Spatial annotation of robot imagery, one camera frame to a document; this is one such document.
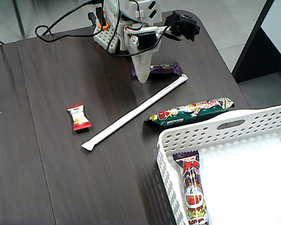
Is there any white perforated plastic basket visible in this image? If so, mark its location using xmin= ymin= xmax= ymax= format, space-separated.
xmin=156 ymin=103 xmax=281 ymax=225

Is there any red wrapped candy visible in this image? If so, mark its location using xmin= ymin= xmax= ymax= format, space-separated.
xmin=67 ymin=103 xmax=92 ymax=131

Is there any purple candy bar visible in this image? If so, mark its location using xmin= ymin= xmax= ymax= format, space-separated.
xmin=131 ymin=62 xmax=181 ymax=78

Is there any black wrapped wrist camera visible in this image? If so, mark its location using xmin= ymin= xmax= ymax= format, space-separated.
xmin=163 ymin=11 xmax=201 ymax=43

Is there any purple snack stick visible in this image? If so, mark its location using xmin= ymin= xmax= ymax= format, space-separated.
xmin=172 ymin=150 xmax=213 ymax=225

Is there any black camera cable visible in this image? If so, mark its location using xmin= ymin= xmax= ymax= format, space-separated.
xmin=107 ymin=9 xmax=132 ymax=58

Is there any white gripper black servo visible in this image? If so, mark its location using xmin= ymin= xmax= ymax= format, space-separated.
xmin=123 ymin=22 xmax=166 ymax=84

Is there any dark cabinet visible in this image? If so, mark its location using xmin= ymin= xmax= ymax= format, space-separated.
xmin=231 ymin=0 xmax=281 ymax=83

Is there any green snack stick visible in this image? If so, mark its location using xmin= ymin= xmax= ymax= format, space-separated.
xmin=144 ymin=96 xmax=235 ymax=127

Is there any white paper straw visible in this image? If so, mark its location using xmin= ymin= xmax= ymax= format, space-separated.
xmin=81 ymin=73 xmax=189 ymax=152

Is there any black power cable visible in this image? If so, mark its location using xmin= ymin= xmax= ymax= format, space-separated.
xmin=35 ymin=0 xmax=104 ymax=43

